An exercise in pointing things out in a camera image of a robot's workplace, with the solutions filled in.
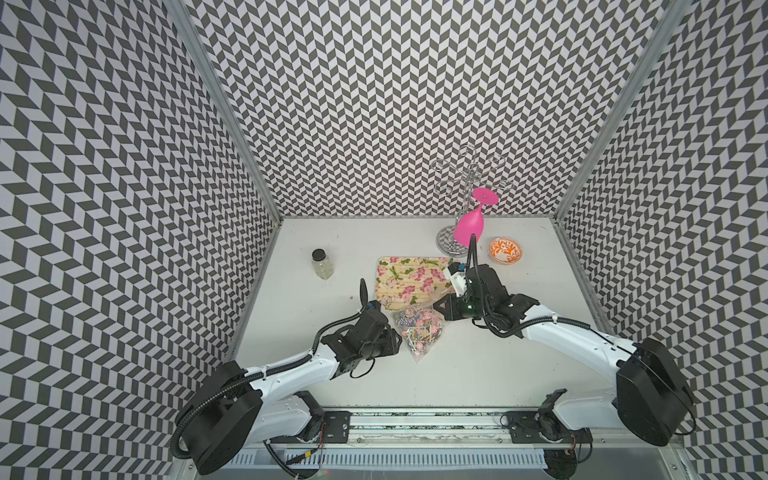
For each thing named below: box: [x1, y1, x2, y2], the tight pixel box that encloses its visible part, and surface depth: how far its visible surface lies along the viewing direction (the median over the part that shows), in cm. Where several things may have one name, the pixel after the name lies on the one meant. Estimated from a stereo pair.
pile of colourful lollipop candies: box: [395, 307, 443, 356], surface depth 88 cm
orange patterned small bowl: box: [488, 237, 523, 265], surface depth 107 cm
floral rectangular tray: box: [376, 256, 454, 311], surface depth 101 cm
